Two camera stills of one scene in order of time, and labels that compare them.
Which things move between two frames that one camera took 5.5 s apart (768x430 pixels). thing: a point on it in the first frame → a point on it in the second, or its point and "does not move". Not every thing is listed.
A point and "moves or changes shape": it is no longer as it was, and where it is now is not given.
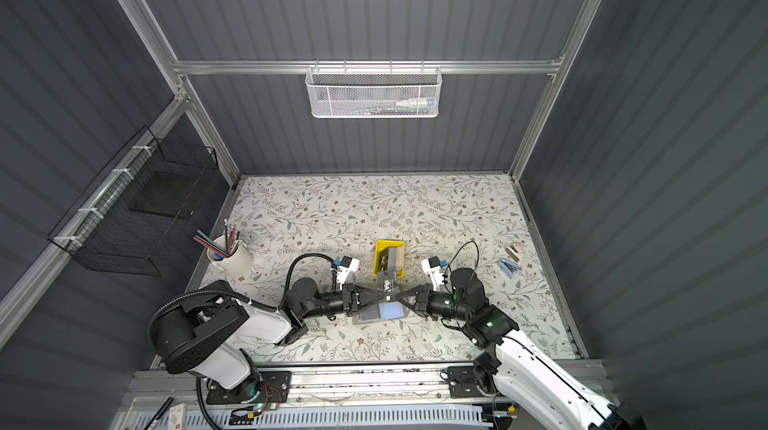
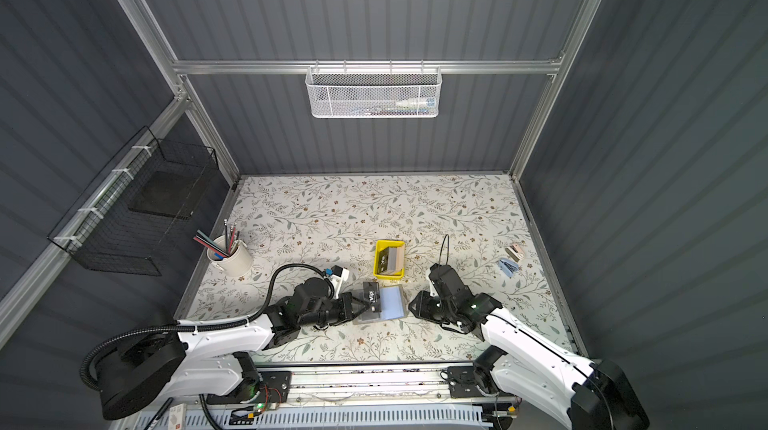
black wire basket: (131, 220) does not move
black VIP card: (388, 281) moves or changes shape
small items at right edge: (508, 267) does not move
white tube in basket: (429, 103) does not move
